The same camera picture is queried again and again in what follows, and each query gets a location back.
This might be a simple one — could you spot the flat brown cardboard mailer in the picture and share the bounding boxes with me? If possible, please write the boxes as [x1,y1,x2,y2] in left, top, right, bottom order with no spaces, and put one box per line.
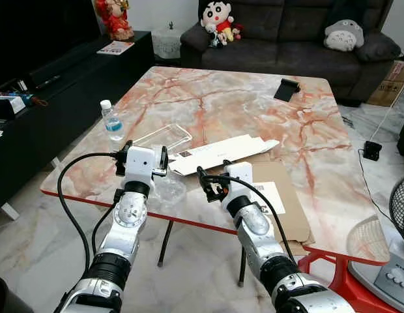
[244,160,313,245]

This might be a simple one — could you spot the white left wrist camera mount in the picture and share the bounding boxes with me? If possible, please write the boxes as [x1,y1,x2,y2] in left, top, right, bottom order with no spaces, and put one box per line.
[126,146,158,185]

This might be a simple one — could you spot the dark grey sofa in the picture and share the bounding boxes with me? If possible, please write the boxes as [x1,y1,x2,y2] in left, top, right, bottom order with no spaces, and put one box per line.
[180,0,403,105]

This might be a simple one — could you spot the brown cardboard carton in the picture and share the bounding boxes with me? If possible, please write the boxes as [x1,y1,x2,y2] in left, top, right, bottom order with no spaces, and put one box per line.
[366,60,404,108]

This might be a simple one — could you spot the red fortune god figure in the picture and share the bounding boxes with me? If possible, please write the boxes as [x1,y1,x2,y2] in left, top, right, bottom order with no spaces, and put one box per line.
[94,0,135,41]

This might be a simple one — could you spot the red white booklet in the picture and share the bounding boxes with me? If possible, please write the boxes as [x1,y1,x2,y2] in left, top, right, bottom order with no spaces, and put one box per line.
[96,40,135,55]

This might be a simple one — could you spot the marble folding table red edge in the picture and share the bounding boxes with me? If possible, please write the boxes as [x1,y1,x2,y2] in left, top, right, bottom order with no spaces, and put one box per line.
[40,65,393,288]

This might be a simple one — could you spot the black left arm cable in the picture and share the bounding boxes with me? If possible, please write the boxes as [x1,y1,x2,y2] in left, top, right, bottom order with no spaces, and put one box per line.
[57,151,124,258]

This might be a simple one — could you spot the thin black floor cable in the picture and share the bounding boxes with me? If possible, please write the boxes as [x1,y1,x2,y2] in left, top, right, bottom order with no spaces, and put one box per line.
[355,149,395,226]

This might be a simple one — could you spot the flat white cardboard box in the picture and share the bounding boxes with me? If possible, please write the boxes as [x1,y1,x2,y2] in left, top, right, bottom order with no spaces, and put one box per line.
[168,135,281,177]

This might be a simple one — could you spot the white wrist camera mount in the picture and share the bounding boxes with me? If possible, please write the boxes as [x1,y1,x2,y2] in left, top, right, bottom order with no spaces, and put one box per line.
[126,146,158,185]
[223,162,255,200]

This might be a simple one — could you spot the cartoon boy plush doll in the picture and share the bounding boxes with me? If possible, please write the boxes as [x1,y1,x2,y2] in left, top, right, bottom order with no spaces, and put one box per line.
[200,1,242,48]

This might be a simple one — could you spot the small grey Totoro plush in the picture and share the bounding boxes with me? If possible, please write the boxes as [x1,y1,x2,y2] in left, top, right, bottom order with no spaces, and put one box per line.
[323,20,365,52]

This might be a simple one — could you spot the clear plastic wrap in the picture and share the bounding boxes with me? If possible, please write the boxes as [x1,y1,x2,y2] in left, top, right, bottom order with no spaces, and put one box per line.
[153,171,188,206]

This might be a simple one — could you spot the grey table fan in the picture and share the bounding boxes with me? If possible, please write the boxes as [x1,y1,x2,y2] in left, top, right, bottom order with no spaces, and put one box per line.
[373,171,404,308]

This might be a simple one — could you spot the blue white small box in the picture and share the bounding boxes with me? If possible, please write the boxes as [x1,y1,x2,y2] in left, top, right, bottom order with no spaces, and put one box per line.
[0,91,27,118]

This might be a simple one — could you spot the black TV cabinet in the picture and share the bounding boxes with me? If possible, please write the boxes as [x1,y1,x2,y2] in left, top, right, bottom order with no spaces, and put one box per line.
[0,31,156,213]

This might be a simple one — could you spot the black television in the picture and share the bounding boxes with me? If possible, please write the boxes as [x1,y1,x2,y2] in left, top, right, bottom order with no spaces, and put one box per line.
[0,0,98,89]

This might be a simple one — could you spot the red plastic stool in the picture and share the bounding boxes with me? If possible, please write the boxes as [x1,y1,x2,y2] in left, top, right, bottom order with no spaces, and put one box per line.
[296,246,385,313]

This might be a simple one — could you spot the clear plastic tray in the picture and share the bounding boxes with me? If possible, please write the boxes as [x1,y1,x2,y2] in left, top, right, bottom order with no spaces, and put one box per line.
[132,124,193,156]

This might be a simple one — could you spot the side table with lace cloth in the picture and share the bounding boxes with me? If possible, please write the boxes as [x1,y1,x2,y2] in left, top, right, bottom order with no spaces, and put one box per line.
[151,27,184,61]

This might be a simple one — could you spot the black power adapter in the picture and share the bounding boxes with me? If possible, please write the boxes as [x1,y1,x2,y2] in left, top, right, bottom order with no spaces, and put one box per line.
[364,141,383,162]

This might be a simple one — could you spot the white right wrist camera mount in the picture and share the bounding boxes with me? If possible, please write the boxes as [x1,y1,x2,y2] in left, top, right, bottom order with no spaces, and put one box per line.
[223,162,255,200]

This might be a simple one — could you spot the small black stand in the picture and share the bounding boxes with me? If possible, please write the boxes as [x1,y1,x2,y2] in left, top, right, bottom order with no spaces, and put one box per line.
[274,79,301,102]

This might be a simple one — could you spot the clear plastic water bottle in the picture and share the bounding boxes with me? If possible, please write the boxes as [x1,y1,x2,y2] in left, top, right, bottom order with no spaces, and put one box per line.
[100,100,126,142]

